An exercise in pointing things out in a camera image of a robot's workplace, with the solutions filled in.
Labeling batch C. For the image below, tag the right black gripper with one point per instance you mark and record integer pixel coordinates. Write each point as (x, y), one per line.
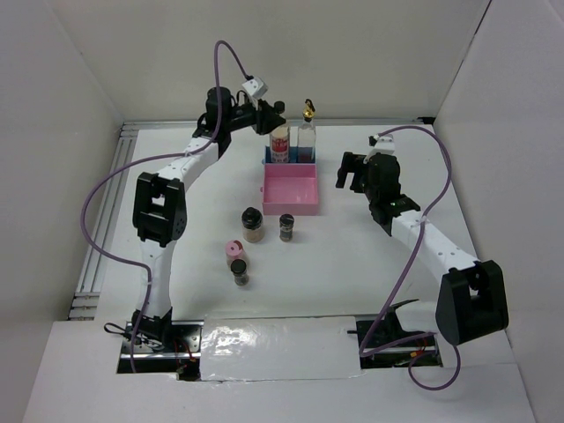
(352, 163)

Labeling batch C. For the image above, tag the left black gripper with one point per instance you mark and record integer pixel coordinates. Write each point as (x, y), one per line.
(267, 118)

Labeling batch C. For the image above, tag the black cap sauce bottle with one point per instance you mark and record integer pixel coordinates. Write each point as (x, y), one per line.
(280, 137)

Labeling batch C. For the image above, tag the gold spout glass bottle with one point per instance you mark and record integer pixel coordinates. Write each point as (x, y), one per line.
(306, 135)

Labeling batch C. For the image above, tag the large black lid spice jar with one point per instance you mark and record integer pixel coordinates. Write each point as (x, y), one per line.
(252, 225)

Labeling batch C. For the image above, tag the pink lid spice jar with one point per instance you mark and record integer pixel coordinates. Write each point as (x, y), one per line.
(234, 251)

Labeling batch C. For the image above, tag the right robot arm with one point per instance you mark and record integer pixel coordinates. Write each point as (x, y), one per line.
(471, 301)

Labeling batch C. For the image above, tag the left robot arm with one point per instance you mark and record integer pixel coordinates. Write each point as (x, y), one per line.
(160, 212)

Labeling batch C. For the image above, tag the blue plastic bin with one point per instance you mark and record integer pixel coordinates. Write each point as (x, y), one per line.
(291, 161)

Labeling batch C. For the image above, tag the pink plastic bin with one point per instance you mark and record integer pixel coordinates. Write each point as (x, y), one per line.
(290, 188)

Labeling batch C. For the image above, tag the small dark spice jar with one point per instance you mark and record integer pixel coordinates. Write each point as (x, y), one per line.
(286, 224)

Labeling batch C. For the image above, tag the front black lid spice jar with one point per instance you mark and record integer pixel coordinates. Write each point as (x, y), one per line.
(239, 269)

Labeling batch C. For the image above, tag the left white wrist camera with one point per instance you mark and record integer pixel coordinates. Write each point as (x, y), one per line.
(255, 88)

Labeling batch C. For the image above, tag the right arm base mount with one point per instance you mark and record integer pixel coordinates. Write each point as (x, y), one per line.
(400, 355)

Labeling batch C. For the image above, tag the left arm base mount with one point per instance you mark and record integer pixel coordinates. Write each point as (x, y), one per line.
(179, 354)

